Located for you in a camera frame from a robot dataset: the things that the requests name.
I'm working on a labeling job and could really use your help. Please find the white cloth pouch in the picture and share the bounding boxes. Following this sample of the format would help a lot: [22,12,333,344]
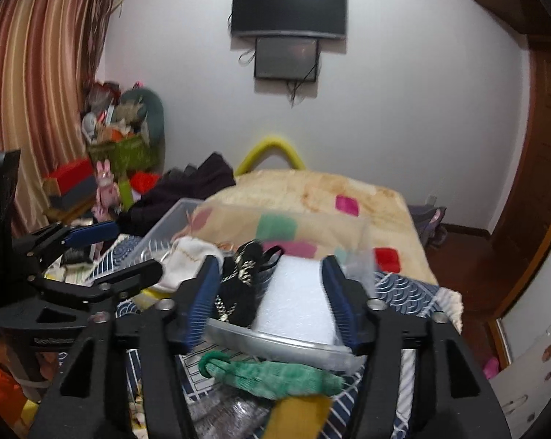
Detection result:
[157,236,224,294]

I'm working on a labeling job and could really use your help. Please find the silver bubble wrap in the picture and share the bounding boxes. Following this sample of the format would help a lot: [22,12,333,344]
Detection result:
[187,392,276,439]

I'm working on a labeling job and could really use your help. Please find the teal cushion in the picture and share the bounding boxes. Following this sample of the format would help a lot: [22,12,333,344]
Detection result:
[120,87,167,166]

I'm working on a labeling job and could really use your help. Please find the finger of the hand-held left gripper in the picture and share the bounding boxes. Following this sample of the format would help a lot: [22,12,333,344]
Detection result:
[28,258,164,303]
[12,220,121,259]

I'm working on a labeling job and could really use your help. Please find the beige patchwork blanket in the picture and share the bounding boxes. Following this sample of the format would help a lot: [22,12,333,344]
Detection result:
[188,169,439,285]

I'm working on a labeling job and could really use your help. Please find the striped brown curtain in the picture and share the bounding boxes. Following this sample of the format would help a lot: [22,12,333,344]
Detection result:
[0,0,108,239]

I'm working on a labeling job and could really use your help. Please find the grey backpack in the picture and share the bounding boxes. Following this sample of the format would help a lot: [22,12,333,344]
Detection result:
[409,203,448,248]

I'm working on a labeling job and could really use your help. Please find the green knitted glove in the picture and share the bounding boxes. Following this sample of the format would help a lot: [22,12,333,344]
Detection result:
[198,351,347,399]

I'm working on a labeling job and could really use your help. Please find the white fuzzy towel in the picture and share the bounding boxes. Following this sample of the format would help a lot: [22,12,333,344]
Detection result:
[433,285,465,335]

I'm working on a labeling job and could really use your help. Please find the red box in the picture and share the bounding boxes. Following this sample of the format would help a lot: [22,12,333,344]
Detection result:
[45,158,96,194]

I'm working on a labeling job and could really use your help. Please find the yellow foam arch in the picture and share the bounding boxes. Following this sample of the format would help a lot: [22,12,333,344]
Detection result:
[234,135,309,176]

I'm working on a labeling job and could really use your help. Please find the white foam block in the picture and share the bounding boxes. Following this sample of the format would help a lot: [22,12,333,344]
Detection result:
[252,256,346,346]

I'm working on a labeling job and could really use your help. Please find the wooden door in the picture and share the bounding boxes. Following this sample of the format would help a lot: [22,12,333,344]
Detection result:
[489,39,551,317]

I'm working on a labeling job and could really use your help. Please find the clear plastic storage bin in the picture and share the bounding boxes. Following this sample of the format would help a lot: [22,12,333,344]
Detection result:
[120,198,377,373]

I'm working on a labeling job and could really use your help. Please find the black dangling cables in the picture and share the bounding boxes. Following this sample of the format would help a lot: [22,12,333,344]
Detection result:
[284,66,319,108]

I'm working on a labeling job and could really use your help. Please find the green storage box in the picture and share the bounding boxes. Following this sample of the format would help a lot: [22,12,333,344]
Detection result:
[86,135,160,176]

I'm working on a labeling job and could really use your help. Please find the dark purple clothes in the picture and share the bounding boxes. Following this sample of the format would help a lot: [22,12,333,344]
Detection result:
[119,153,238,237]

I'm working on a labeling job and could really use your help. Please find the dried branches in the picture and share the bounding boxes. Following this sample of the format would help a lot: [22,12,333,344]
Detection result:
[85,0,130,80]

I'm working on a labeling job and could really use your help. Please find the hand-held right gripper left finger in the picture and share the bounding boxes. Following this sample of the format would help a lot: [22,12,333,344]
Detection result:
[28,255,224,439]

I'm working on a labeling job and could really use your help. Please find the pink bunny plush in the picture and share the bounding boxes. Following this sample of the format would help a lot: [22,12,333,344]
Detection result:
[93,158,121,221]

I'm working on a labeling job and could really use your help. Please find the black wall television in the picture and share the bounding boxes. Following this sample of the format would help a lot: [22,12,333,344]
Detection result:
[230,0,349,40]

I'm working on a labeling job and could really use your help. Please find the small black wall monitor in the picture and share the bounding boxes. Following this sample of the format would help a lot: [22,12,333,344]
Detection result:
[254,37,321,80]

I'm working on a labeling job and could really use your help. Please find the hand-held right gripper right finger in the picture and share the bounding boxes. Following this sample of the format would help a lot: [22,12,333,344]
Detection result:
[322,255,513,439]

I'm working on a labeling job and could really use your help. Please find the black patterned knit cloth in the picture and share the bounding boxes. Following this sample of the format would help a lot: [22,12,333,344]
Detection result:
[215,240,285,328]

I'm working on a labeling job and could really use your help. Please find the navy wave-pattern cloth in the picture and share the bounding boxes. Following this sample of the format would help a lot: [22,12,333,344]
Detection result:
[87,233,446,439]

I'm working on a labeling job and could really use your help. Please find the yellow cloth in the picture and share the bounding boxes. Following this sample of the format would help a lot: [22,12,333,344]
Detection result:
[261,393,334,439]

